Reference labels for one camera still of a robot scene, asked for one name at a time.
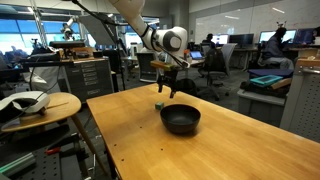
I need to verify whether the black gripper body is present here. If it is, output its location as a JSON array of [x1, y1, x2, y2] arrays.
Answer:
[[157, 70, 178, 87]]

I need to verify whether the small green cube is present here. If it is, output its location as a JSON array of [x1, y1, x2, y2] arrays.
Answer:
[[155, 102, 164, 110]]

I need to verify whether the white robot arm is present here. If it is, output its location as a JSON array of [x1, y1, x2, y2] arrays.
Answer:
[[108, 0, 190, 98]]

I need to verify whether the black bowl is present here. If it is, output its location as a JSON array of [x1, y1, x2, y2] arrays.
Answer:
[[160, 104, 201, 134]]

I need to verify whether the grey mesh office chair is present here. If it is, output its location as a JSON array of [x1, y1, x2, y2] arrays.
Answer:
[[137, 53, 158, 83]]

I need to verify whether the open laptop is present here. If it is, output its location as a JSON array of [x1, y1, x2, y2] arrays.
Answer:
[[190, 51, 203, 60]]

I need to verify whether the black office chair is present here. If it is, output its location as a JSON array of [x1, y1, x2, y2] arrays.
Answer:
[[198, 43, 236, 101]]

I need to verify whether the grey drawer cabinet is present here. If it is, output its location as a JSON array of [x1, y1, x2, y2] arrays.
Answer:
[[65, 58, 114, 103]]

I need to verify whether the black softbox light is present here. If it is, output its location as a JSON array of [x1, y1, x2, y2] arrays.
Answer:
[[79, 13, 117, 45]]

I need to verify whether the computer monitor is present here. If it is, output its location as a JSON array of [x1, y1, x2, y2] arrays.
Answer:
[[229, 34, 254, 45]]

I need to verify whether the teal tray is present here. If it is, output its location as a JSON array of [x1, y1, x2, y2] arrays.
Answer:
[[250, 75, 282, 87]]

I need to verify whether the grey storage bin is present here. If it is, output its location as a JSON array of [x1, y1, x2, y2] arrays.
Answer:
[[237, 89, 285, 127]]

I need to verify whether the round wooden side table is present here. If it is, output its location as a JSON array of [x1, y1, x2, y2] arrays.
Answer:
[[1, 92, 108, 175]]

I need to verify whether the person in dark jacket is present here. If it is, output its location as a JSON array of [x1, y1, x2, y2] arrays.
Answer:
[[262, 27, 294, 70]]

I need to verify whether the white headset device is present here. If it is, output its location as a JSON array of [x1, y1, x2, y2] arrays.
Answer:
[[0, 91, 50, 113]]

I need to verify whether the white perforated cart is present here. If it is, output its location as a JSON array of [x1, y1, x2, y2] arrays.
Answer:
[[280, 59, 320, 142]]

